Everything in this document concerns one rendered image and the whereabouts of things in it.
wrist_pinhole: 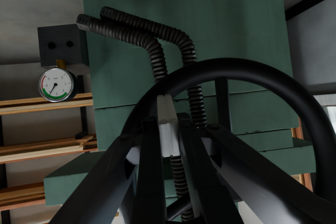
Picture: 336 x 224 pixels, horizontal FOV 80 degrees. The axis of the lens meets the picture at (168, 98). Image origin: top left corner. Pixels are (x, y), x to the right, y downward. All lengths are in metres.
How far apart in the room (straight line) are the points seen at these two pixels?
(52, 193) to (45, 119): 2.57
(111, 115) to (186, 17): 0.27
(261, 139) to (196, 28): 0.28
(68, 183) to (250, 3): 0.55
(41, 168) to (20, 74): 1.22
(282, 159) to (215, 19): 0.34
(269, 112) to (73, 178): 0.44
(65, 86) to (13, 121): 2.81
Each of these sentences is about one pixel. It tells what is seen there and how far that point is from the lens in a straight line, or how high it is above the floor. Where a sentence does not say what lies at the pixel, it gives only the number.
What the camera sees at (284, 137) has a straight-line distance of 0.51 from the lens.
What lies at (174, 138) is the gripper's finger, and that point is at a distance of 0.16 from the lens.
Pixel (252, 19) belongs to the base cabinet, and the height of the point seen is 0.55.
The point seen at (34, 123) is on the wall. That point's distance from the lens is 3.11.
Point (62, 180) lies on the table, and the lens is 0.50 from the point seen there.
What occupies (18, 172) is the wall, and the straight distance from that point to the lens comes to 3.27.
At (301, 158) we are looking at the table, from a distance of 0.54.
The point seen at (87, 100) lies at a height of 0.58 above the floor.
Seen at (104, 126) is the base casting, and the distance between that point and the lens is 0.45.
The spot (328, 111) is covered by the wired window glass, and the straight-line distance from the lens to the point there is 2.06.
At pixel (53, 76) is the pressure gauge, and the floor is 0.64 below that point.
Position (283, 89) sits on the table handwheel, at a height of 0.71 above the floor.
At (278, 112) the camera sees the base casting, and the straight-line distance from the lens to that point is 0.50.
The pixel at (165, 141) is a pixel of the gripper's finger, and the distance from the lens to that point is 0.16.
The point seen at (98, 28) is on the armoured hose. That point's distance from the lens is 0.36.
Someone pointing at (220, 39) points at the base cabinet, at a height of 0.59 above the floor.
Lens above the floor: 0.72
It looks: 2 degrees down
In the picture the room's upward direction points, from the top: 174 degrees clockwise
